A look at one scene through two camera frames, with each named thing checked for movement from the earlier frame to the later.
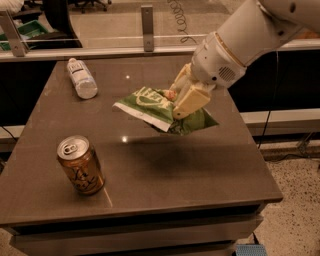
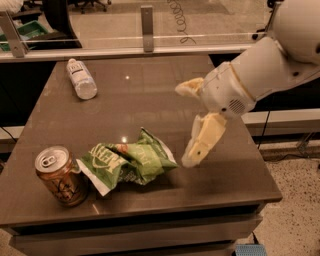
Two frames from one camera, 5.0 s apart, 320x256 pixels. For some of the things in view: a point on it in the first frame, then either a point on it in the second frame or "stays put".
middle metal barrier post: [148, 27] stays put
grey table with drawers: [194, 194] stays put
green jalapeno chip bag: [155, 107] → [140, 162]
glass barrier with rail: [41, 30] stays put
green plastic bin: [29, 30] stays put
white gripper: [213, 64] → [222, 89]
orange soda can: [81, 164] → [61, 175]
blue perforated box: [251, 250] stays put
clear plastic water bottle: [85, 84] stays put
